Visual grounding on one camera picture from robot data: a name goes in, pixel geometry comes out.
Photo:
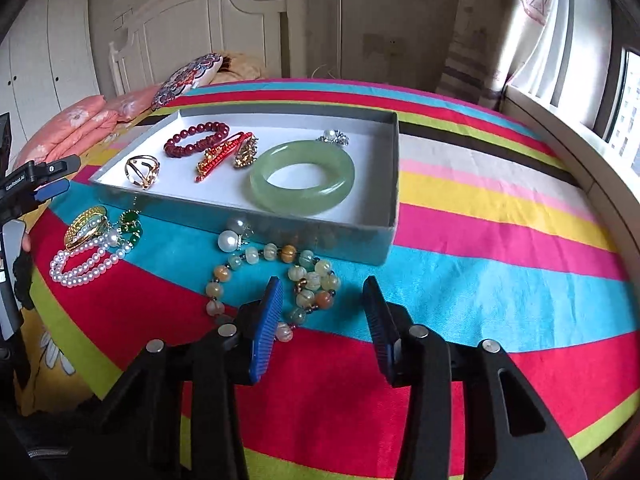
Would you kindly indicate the silver ornate hair clip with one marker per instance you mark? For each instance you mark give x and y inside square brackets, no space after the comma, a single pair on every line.
[329,135]

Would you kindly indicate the peach floral quilt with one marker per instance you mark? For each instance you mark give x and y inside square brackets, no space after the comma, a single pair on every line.
[75,125]

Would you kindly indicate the white wooden headboard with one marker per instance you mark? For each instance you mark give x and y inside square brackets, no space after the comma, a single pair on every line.
[200,25]

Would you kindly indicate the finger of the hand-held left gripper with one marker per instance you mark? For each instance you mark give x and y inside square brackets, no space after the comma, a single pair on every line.
[52,190]
[55,167]

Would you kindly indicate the yellow floral bedsheet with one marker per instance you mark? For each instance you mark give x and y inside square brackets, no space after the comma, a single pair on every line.
[50,360]

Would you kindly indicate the green jade bangle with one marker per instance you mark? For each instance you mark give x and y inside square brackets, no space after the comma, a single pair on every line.
[265,190]

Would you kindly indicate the grey cardboard box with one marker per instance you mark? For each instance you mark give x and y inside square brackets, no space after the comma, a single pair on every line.
[175,180]

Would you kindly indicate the printed white curtain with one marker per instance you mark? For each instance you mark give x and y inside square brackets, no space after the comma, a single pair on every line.
[540,35]

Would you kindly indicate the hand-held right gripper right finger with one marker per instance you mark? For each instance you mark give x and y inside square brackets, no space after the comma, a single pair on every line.
[380,330]

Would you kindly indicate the small gold brooch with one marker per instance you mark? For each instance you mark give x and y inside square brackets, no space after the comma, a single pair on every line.
[245,152]

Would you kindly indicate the gold bangle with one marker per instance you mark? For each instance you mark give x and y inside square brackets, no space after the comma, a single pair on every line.
[82,225]

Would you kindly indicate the window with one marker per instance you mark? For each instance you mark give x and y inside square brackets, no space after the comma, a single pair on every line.
[627,110]

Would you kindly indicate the patterned pillow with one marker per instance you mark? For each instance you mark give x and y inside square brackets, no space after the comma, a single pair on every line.
[185,80]

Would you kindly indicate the pearl earring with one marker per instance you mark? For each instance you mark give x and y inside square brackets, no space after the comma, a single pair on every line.
[227,241]

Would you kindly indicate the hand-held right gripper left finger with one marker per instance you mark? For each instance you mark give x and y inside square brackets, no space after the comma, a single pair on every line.
[267,330]

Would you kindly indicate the beige floral quilt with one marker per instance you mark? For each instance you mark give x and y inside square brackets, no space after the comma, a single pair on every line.
[240,65]

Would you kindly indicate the thin metal pole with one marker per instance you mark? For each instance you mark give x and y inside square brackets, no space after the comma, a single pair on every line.
[340,35]

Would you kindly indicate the white wardrobe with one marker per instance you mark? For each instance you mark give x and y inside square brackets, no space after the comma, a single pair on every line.
[50,60]

